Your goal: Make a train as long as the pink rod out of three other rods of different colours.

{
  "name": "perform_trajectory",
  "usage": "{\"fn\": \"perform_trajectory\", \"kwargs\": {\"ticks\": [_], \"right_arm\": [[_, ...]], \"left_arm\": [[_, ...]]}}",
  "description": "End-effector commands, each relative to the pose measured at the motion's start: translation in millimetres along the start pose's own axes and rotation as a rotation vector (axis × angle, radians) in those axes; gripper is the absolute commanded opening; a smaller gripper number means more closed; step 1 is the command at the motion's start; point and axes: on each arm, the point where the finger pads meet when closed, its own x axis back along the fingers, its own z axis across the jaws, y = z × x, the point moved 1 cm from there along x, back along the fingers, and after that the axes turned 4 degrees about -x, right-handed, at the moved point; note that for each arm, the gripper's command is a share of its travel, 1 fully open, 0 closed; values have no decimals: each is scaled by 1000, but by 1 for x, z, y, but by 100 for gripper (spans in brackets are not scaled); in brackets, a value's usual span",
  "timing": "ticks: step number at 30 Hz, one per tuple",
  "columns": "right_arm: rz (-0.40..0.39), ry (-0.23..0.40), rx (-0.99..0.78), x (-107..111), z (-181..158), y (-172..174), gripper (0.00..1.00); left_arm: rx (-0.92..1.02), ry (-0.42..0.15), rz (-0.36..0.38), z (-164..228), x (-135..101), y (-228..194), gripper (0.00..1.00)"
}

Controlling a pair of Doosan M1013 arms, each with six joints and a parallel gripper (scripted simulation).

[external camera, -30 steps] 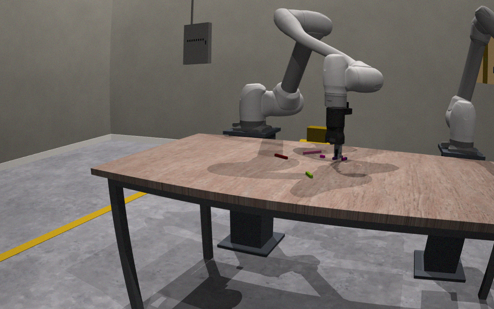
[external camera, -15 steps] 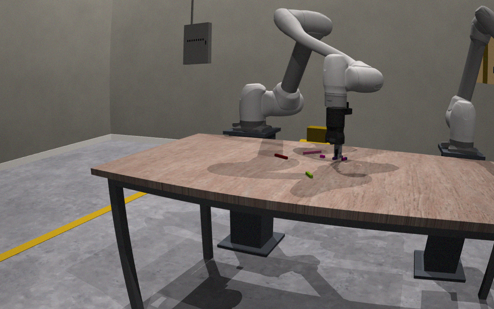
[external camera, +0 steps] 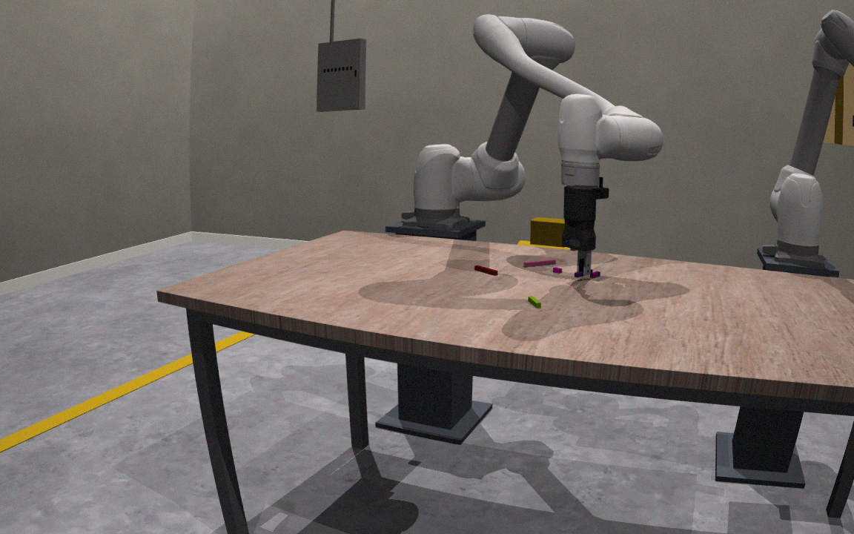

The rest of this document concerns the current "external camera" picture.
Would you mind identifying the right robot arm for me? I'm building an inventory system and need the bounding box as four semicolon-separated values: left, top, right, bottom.
402;15;663;228

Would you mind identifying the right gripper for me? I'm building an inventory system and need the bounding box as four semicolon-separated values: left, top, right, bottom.
561;160;609;276

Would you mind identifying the pink rod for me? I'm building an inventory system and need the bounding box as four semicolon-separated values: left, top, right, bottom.
523;260;556;267

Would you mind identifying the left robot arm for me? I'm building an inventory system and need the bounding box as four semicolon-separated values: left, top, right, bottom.
762;10;854;267

